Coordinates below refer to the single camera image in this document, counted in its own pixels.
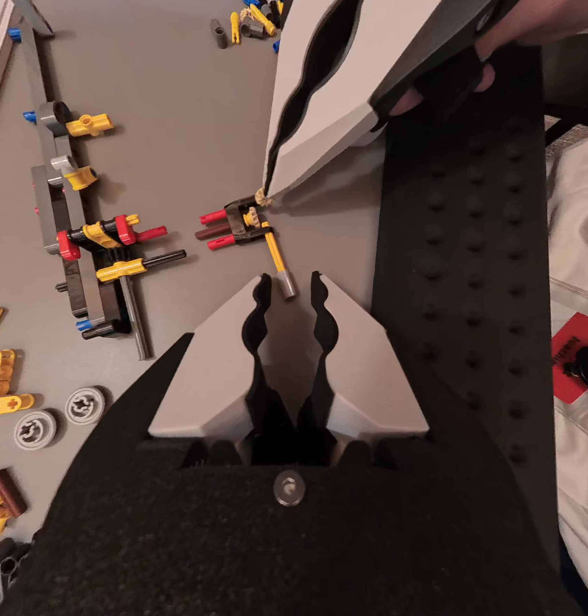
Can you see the pile of small lego pins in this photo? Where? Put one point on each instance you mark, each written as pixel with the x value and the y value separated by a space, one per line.
pixel 255 19

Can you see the pile of dark grey beams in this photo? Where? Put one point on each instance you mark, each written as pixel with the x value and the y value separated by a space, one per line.
pixel 0 572

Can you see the black lego fork red pins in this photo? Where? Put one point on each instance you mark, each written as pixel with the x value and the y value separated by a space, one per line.
pixel 236 216

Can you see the person's right hand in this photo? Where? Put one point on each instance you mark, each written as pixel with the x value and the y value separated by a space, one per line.
pixel 554 19

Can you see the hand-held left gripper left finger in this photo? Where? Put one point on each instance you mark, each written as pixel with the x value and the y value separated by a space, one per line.
pixel 202 385

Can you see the yellow lego bush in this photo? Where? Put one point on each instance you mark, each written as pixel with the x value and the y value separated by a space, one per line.
pixel 248 216

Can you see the long grey lego beam assembly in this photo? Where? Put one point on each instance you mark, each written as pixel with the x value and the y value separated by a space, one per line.
pixel 51 144

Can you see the black foam pad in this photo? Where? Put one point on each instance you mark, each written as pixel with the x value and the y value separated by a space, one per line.
pixel 467 288

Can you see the person's white shirt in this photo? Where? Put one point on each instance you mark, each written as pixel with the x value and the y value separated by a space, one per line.
pixel 578 240

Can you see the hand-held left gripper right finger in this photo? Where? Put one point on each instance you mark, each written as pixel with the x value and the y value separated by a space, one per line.
pixel 376 385

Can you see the light grey lego pin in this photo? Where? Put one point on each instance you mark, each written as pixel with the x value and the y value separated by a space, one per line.
pixel 289 286

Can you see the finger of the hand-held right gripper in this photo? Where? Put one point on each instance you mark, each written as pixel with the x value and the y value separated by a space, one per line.
pixel 294 57
pixel 371 57

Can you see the brown lego axle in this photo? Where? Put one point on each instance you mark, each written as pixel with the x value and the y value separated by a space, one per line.
pixel 212 234

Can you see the brown lego connector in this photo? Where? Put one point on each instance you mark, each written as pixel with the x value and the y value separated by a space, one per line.
pixel 7 491

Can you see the short yellow lego axle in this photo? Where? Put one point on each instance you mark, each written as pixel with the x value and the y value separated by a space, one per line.
pixel 274 252

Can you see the red badge card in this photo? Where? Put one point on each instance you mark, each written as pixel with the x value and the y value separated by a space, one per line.
pixel 568 375

